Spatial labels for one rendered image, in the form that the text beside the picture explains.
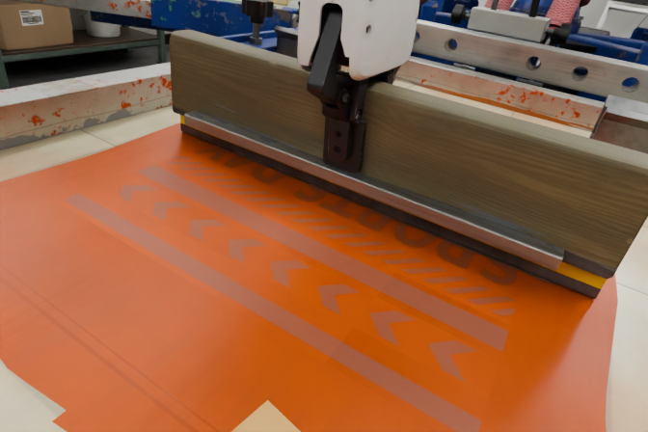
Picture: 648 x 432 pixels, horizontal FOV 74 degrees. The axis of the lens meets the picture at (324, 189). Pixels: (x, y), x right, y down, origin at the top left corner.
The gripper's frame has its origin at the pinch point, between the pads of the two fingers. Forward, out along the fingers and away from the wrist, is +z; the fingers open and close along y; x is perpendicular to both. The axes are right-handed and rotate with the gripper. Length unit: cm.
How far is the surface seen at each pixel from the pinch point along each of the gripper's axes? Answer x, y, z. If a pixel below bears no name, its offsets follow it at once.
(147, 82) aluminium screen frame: -25.7, -1.2, 0.3
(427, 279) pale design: 8.9, 5.7, 6.2
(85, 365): -2.0, 22.3, 5.3
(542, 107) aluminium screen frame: 10.3, -41.7, 4.8
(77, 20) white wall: -384, -213, 42
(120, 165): -17.4, 8.9, 4.2
